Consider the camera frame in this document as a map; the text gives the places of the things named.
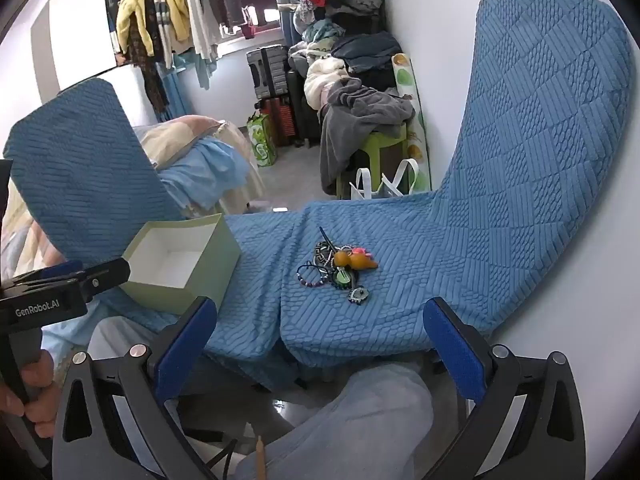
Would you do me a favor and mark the person's left hand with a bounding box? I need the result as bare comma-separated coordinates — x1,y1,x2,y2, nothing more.
0,349,57,437

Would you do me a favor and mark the green plastic stool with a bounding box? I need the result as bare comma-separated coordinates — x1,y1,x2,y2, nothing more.
336,125,410,200

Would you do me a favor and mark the dark beaded cord bracelet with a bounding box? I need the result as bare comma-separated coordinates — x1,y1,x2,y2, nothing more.
296,261,332,289

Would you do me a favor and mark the green shopping bag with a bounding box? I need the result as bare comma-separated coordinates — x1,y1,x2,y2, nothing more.
246,112,277,167

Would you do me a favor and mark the white wardrobe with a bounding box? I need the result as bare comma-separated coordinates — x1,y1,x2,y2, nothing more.
30,0,126,93

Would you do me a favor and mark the light blue blanket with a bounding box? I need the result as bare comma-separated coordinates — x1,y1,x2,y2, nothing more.
157,139,249,210

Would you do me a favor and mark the red suitcase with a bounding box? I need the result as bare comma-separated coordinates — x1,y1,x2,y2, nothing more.
257,97,293,147

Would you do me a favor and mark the blue curtain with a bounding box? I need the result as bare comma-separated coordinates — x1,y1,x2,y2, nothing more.
277,0,302,47

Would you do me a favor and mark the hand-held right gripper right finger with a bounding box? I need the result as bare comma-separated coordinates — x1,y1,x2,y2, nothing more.
422,296,588,480

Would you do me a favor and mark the cream quilt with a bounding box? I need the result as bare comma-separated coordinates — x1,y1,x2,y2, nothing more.
303,57,351,110

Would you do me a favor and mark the person's grey trouser leg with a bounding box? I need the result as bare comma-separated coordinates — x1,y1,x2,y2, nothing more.
235,364,435,480

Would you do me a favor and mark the white tote bag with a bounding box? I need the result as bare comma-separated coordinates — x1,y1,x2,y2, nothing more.
348,158,420,201

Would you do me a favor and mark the blue textured sofa cover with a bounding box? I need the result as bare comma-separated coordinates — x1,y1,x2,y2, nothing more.
4,0,636,392

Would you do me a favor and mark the fruit print rolled mat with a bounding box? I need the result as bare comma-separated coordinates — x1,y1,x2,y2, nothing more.
390,52,432,193

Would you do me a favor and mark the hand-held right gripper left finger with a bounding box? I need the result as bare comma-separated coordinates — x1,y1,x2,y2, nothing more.
51,296,221,480

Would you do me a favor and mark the black white patterned bangle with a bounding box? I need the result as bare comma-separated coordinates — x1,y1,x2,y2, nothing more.
313,241,337,268

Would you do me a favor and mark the row of hanging clothes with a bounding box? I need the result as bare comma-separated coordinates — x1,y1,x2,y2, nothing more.
114,0,280,111

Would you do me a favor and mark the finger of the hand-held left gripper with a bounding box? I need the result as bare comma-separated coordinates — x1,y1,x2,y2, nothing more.
11,260,84,291
80,257,132,304

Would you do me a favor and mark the pale green cardboard box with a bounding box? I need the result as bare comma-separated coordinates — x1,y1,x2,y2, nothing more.
119,213,242,316

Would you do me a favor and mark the pile of mixed clothes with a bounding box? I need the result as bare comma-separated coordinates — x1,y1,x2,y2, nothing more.
287,0,386,61

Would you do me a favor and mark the grey fleece blanket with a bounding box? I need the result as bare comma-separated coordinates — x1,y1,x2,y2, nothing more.
319,79,416,196

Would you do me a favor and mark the black cable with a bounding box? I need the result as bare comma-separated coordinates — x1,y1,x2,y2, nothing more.
200,437,241,480

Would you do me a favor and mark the black suitcase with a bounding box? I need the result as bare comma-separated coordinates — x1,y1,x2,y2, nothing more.
286,70,323,148

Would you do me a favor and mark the navy folded clothing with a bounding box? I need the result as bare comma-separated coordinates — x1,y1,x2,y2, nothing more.
330,31,398,73

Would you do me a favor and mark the cream pink pillow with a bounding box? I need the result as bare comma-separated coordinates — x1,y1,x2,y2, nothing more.
134,115,227,167

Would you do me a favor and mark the grey hard-shell suitcase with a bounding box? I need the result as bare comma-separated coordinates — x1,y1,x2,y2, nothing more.
246,45,291,100

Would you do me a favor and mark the orange gourd necklace black cord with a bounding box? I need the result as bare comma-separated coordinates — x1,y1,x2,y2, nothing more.
318,226,379,273

